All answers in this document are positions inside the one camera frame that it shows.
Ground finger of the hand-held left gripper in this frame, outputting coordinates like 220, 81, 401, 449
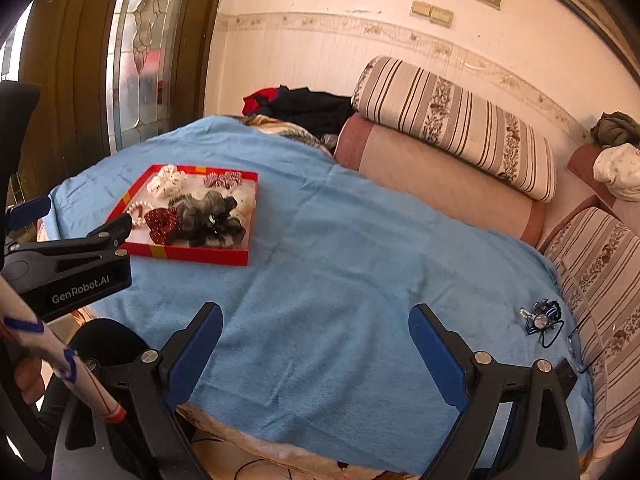
7, 212, 133, 261
7, 195, 52, 228

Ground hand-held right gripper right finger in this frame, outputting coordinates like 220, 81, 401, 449
407, 302, 583, 480

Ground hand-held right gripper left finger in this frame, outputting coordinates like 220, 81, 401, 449
52, 301, 224, 480

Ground red bow pearl hair tie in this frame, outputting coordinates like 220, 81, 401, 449
127, 200, 183, 246

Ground red tray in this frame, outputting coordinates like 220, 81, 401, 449
104, 163, 260, 267

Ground cream dotted chiffon scrunchie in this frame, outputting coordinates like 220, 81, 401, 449
232, 187, 258, 226

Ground person's left forearm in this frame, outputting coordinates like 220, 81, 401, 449
0, 275, 127, 423

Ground person's left hand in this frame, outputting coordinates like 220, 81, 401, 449
15, 359, 47, 405

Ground person's black pants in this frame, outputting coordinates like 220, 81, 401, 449
40, 317, 166, 480

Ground white dotted scrunchie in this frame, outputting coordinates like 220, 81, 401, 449
146, 164, 188, 198

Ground grey black scrunchie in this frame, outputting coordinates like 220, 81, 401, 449
172, 192, 246, 248

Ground red white striped scrunchie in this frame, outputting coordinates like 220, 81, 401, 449
202, 171, 243, 191

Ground blue blanket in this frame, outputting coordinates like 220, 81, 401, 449
37, 115, 596, 476

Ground small black box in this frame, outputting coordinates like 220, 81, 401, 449
552, 359, 578, 396

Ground thin-framed eyeglasses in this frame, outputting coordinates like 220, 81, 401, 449
567, 310, 608, 375

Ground wooden door with glass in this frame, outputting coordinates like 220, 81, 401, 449
0, 0, 231, 211

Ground striped floral cushion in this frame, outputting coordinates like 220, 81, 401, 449
537, 206, 640, 461

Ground yellow patterned cloth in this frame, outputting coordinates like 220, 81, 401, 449
242, 114, 336, 153

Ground red cloth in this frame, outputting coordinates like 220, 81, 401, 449
242, 87, 278, 116

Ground striped floral bolster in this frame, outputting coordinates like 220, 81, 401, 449
350, 56, 558, 203

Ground black clothes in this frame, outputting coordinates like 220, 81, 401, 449
255, 86, 356, 143

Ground white cloth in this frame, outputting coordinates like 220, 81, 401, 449
593, 143, 640, 196

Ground green cloth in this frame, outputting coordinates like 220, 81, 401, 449
590, 111, 640, 148

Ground blue beaded hair tie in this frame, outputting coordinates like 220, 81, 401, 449
519, 299, 566, 348

